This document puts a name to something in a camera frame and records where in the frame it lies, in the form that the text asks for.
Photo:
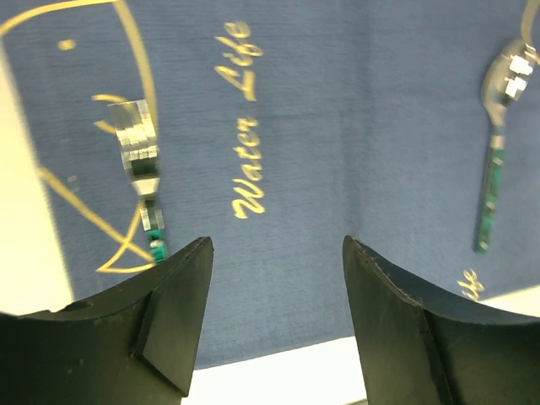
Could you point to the black handled knife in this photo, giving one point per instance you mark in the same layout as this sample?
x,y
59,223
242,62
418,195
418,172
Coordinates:
x,y
139,150

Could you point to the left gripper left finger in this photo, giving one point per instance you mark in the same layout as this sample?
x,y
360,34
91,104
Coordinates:
x,y
134,343

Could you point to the spoon with blue handle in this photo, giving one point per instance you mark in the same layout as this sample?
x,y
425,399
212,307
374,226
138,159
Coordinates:
x,y
504,83

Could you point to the blue cloth placemat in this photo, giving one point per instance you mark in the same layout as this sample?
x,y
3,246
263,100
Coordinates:
x,y
283,126

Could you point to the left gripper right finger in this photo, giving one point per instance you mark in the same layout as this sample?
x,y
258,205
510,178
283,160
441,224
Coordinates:
x,y
421,344

